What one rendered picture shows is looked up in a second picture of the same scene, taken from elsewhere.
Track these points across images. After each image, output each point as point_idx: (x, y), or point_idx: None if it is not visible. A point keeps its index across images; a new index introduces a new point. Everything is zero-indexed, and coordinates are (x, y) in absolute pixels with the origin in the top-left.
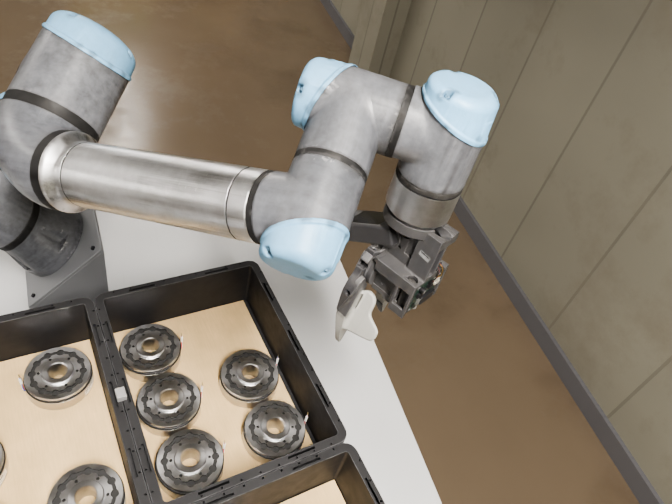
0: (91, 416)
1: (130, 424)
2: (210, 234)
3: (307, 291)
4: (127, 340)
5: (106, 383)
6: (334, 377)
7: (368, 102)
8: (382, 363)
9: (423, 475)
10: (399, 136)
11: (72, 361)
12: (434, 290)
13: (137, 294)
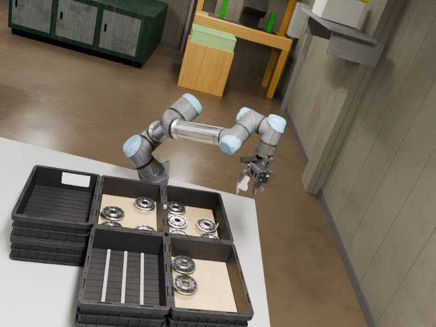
0: (150, 218)
1: (165, 214)
2: None
3: (239, 226)
4: (169, 203)
5: (161, 204)
6: (239, 253)
7: (254, 117)
8: (261, 256)
9: (263, 292)
10: (259, 126)
11: (150, 202)
12: (267, 181)
13: (176, 189)
